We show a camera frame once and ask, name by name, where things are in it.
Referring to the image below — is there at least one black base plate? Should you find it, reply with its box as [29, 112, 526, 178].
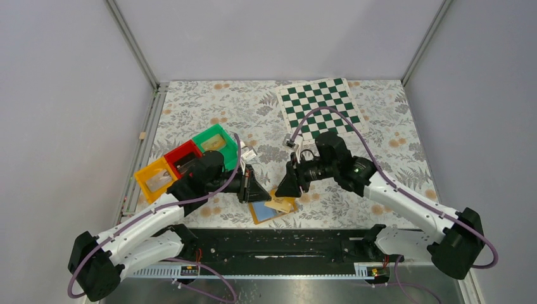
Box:
[178, 229, 397, 276]

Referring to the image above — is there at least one aluminium rail front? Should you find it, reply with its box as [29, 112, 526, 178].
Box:
[96, 237, 473, 281]

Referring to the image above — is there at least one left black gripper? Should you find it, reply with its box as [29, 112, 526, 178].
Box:
[207, 163, 272, 204]

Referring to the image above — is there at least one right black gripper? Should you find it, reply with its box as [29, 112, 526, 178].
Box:
[275, 152, 338, 198]

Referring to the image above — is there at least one green plastic bin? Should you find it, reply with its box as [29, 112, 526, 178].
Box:
[192, 123, 238, 170]

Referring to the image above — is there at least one red plastic bin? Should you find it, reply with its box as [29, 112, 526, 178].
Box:
[164, 140, 202, 179]

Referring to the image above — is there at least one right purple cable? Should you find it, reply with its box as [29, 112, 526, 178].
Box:
[289, 106, 500, 304]

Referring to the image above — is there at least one silver card in yellow bin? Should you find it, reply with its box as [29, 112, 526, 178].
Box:
[146, 169, 173, 193]

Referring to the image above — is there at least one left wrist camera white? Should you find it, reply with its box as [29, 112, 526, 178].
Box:
[241, 146, 258, 163]

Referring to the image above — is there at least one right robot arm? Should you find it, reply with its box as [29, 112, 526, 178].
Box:
[275, 132, 485, 280]

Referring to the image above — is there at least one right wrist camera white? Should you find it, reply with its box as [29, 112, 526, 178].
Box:
[283, 134, 303, 158]

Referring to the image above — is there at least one yellow plastic bin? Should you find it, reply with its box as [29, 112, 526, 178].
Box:
[134, 157, 177, 204]

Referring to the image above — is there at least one orange card holder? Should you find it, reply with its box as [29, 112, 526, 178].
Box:
[248, 188, 298, 225]

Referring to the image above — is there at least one green white chessboard mat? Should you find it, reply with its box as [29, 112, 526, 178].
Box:
[275, 78, 369, 143]

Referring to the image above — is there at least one black card in red bin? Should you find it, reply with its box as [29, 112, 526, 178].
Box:
[174, 153, 199, 175]

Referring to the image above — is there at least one gold card in green bin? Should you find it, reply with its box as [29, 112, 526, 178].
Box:
[200, 134, 227, 152]

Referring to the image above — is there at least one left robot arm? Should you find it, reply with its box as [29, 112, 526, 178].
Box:
[68, 151, 271, 301]

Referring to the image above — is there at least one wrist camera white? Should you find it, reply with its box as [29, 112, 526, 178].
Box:
[283, 134, 303, 158]
[241, 146, 258, 163]

